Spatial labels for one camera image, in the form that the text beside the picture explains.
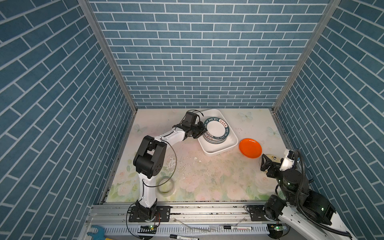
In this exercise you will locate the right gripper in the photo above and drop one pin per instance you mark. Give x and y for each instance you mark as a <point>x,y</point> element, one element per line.
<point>275,166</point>

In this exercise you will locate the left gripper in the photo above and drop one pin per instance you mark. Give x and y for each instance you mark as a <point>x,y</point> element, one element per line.
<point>202,130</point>

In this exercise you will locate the small green rim plate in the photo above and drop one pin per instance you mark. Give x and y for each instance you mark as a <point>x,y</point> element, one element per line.
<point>217,130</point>

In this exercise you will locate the orange plate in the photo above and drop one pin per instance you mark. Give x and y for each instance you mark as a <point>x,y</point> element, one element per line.
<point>250,148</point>

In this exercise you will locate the yellow floral plate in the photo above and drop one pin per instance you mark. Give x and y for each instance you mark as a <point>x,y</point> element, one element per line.
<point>274,158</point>

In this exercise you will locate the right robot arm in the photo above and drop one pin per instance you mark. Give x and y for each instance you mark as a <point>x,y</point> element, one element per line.
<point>295,204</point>

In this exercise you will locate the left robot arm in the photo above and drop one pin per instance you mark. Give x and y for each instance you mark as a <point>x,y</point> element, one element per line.
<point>149,162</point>

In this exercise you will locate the white plastic bin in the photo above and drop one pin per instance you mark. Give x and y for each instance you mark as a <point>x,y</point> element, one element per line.
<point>210,149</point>

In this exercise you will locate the clear tape roll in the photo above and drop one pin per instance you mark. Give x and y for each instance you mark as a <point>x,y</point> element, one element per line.
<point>166,187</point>

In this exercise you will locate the black marker pen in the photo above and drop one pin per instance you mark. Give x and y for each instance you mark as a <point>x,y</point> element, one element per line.
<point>179,237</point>

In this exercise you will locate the blue wrench tool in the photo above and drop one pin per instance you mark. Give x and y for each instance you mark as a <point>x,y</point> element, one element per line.
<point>97,233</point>

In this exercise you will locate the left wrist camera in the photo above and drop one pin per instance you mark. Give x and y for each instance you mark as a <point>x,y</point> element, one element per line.
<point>192,118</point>

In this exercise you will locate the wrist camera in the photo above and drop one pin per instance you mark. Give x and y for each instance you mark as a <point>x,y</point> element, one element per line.
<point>290,160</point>
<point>192,118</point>

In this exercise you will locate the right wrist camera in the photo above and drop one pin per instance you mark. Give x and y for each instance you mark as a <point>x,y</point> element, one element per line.
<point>290,160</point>

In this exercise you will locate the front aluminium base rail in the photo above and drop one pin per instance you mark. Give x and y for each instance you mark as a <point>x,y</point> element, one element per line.
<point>200,220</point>

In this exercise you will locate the aluminium frame rail right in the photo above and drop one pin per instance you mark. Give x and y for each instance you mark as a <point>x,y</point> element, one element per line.
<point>318,30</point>

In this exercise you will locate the aluminium frame rail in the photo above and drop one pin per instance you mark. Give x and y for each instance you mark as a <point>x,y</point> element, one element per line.
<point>318,30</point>
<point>92,20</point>

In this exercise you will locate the aluminium frame rail left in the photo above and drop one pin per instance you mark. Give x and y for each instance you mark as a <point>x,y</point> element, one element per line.
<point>92,20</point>

